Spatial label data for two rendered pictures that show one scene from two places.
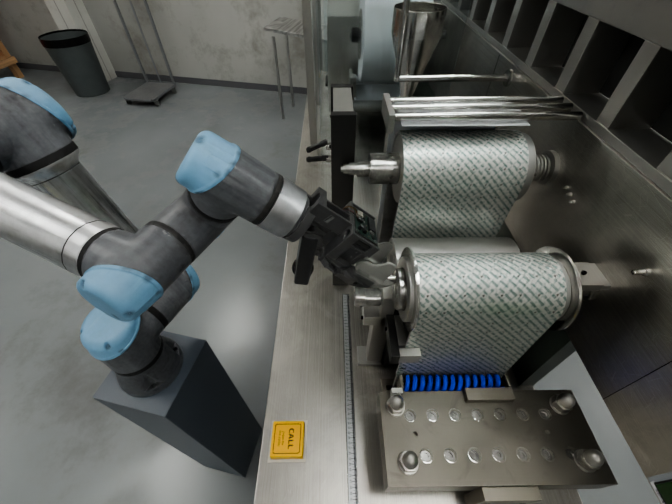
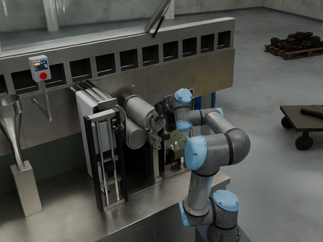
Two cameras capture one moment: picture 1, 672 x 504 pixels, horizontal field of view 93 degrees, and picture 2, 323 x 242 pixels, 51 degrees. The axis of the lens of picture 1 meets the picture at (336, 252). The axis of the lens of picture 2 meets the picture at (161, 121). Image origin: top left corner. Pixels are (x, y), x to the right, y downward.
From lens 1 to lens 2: 183 cm
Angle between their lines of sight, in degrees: 89
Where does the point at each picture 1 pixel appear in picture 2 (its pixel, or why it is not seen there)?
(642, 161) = (113, 74)
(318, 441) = not seen: hidden behind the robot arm
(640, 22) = (85, 55)
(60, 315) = not seen: outside the picture
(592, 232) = (117, 94)
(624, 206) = (118, 82)
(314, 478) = not seen: hidden behind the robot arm
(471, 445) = (172, 136)
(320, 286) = (132, 205)
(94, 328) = (231, 198)
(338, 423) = (186, 175)
